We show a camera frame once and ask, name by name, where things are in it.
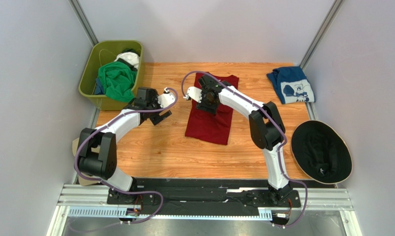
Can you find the aluminium corner post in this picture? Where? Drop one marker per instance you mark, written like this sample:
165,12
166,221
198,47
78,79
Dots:
326,23
77,8

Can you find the dark red t-shirt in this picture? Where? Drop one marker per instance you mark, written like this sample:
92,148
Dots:
209,127

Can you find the green plastic laundry basket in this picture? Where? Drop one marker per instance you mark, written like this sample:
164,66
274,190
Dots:
104,53

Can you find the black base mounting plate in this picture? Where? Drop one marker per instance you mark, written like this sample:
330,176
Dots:
200,196

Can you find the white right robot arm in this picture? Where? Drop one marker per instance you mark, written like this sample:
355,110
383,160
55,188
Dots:
266,126

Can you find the black wide-brim hat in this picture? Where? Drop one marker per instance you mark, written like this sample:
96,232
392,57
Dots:
321,153

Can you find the dark blue garment in basket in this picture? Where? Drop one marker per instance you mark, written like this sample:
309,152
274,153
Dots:
99,90

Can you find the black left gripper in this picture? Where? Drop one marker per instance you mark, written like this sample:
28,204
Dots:
156,118

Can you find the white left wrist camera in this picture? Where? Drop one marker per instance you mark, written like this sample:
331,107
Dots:
168,98

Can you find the left aluminium corner post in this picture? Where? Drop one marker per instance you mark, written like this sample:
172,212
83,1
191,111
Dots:
77,8

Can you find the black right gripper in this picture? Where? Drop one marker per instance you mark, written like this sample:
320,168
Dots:
205,106

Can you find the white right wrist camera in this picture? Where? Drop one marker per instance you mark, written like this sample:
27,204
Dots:
193,93

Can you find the aluminium frame rail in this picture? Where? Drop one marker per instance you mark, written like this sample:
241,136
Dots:
91,201

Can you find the beige bucket hat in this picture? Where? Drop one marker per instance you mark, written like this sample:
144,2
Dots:
81,181

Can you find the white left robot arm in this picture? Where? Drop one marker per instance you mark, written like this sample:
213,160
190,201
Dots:
96,155

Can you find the folded blue printed t-shirt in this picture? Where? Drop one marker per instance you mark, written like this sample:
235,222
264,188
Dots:
291,85

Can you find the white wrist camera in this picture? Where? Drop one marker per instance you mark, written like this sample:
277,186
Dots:
168,98
193,93

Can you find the green t-shirt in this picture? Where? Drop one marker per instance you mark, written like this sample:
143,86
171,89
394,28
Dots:
117,80

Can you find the white garment in basket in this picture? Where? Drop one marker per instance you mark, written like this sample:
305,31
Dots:
130,58

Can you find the right aluminium corner post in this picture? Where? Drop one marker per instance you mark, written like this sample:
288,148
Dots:
326,23

